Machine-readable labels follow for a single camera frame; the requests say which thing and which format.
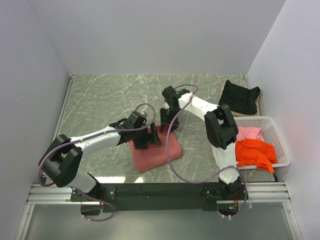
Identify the pink t shirt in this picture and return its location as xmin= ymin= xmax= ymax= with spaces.
xmin=236 ymin=126 xmax=264 ymax=141

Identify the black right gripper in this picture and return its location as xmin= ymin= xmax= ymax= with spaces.
xmin=160 ymin=106 xmax=182 ymax=133

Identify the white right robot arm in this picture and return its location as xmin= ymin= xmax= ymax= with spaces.
xmin=160 ymin=86 xmax=241 ymax=200

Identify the beige folded t shirt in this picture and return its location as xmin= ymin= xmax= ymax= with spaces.
xmin=219 ymin=83 xmax=261 ymax=118

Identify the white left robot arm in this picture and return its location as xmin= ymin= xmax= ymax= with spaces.
xmin=39 ymin=111 xmax=161 ymax=201

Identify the dusty red polo shirt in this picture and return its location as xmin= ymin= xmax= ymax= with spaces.
xmin=128 ymin=125 xmax=183 ymax=173

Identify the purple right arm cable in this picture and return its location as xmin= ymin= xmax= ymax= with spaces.
xmin=165 ymin=84 xmax=250 ymax=220

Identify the black folded t shirt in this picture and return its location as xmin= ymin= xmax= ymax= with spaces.
xmin=218 ymin=79 xmax=261 ymax=115

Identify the white plastic laundry basket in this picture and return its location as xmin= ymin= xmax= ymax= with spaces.
xmin=234 ymin=116 xmax=291 ymax=168

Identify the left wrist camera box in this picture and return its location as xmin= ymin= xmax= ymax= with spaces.
xmin=128 ymin=111 xmax=147 ymax=126

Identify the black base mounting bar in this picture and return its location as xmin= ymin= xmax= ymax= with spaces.
xmin=69 ymin=182 xmax=248 ymax=216

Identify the orange t shirt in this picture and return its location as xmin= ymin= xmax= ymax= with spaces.
xmin=235 ymin=139 xmax=278 ymax=174

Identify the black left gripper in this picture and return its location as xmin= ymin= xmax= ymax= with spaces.
xmin=132 ymin=121 xmax=161 ymax=149

